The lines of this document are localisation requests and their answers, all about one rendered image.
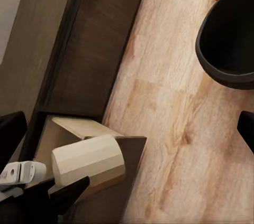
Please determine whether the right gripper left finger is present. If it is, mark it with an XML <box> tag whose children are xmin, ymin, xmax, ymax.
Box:
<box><xmin>0</xmin><ymin>111</ymin><xmax>28</xmax><ymax>174</ymax></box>

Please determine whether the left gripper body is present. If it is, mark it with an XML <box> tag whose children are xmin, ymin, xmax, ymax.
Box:
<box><xmin>0</xmin><ymin>189</ymin><xmax>58</xmax><ymax>224</ymax></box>

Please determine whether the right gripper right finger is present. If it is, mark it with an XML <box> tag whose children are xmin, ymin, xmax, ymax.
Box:
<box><xmin>237</xmin><ymin>110</ymin><xmax>254</xmax><ymax>153</ymax></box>

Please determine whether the cauldron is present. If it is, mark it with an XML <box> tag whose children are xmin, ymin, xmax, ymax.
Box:
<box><xmin>195</xmin><ymin>0</ymin><xmax>254</xmax><ymax>90</ymax></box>

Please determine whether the pillar candle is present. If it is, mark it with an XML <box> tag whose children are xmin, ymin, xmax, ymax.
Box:
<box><xmin>38</xmin><ymin>134</ymin><xmax>126</xmax><ymax>203</ymax></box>

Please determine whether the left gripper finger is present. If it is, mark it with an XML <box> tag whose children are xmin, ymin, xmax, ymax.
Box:
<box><xmin>25</xmin><ymin>180</ymin><xmax>55</xmax><ymax>190</ymax></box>
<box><xmin>49</xmin><ymin>176</ymin><xmax>90</xmax><ymax>220</ymax></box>

